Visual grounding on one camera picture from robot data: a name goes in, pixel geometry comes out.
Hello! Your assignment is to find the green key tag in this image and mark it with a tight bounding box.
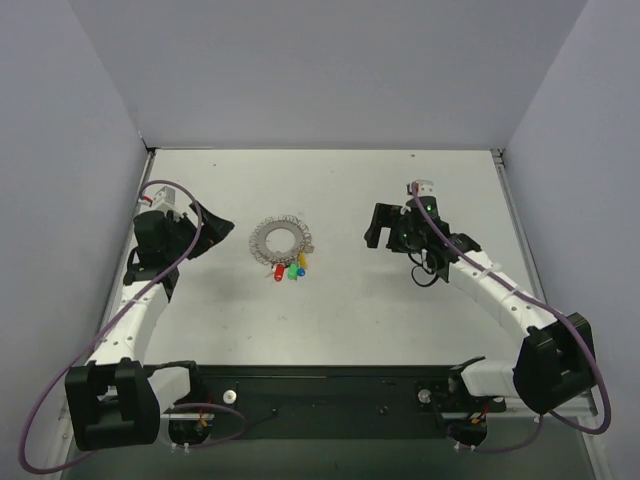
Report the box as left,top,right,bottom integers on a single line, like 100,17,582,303
287,263,299,280

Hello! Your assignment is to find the red key tag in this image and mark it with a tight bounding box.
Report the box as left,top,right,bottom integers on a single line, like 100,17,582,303
266,263,286,282

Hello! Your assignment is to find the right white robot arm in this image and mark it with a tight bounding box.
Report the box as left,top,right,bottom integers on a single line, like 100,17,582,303
364,196,596,414

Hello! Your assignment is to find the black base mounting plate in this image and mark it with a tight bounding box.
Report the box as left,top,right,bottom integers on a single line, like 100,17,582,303
159,364,509,441

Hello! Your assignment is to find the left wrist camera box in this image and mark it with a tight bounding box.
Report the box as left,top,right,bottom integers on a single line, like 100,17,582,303
150,186,177,214

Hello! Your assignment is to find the yellow key tag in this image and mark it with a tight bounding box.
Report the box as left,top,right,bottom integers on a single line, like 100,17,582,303
298,252,308,269

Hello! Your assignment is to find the metal disc keyring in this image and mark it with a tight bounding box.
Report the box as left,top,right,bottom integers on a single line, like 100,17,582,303
249,215,315,266

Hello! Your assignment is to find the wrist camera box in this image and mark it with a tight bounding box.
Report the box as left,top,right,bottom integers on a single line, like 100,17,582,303
150,186,177,214
407,180,436,197

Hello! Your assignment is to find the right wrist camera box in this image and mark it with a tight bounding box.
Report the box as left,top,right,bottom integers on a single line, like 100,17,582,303
407,180,436,197

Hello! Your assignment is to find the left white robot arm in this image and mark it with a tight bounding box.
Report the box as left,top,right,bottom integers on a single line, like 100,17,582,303
65,200,234,452

